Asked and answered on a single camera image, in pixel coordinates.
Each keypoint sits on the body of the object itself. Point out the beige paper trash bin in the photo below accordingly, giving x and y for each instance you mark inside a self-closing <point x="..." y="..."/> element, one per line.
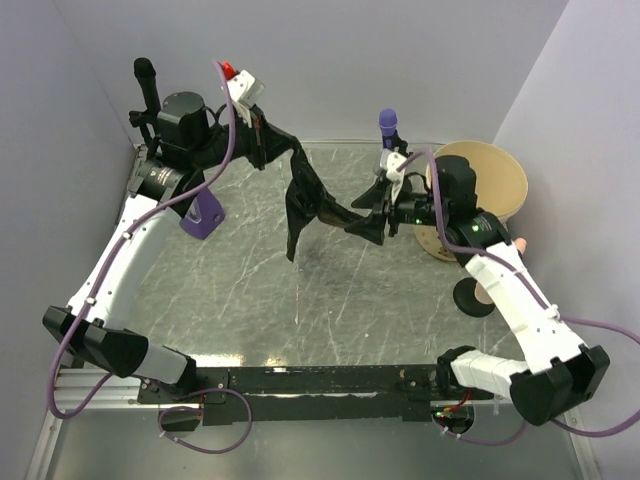
<point x="501" y="188"/>

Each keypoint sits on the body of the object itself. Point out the purple microphone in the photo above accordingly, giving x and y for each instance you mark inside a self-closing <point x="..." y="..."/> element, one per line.
<point x="387" y="122"/>

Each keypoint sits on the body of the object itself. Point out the beige microphone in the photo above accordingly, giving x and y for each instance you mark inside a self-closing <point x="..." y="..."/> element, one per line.
<point x="520" y="244"/>

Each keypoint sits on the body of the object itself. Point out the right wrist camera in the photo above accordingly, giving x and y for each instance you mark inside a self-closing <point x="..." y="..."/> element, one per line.
<point x="392" y="165"/>

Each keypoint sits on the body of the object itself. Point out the aluminium rail frame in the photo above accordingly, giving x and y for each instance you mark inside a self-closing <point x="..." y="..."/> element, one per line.
<point x="559" y="370"/>

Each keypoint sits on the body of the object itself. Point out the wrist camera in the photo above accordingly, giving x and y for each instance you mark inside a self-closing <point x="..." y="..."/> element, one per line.
<point x="245" y="90"/>
<point x="392" y="165"/>

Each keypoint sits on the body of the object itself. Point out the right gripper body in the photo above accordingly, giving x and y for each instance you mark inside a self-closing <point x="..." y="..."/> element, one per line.
<point x="413" y="208"/>

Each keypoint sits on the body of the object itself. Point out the black trash bag roll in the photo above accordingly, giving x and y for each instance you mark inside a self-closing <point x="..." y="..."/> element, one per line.
<point x="307" y="198"/>

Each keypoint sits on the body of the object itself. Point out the purple metronome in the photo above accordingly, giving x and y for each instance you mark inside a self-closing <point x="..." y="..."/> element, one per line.
<point x="204" y="216"/>

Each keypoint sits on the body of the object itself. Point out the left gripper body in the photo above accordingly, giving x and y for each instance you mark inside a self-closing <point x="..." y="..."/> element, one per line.
<point x="247" y="139"/>

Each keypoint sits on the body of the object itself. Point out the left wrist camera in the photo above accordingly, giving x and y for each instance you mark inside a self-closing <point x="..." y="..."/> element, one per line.
<point x="245" y="90"/>

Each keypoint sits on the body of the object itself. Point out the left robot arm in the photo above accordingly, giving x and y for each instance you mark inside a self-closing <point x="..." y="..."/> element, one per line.
<point x="184" y="138"/>

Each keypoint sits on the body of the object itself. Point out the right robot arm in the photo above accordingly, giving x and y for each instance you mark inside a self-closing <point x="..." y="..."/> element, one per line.
<point x="558" y="371"/>

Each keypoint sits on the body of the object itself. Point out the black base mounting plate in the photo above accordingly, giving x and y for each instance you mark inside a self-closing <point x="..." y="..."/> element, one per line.
<point x="313" y="393"/>

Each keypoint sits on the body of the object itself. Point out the black microphone stand left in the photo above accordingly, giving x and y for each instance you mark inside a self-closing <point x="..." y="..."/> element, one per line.
<point x="146" y="122"/>

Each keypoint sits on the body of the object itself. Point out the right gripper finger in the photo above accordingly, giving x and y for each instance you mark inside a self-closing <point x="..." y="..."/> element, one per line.
<point x="370" y="228"/>
<point x="376" y="196"/>

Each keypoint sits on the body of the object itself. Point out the black microphone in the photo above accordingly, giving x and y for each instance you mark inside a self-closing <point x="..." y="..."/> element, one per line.
<point x="145" y="74"/>

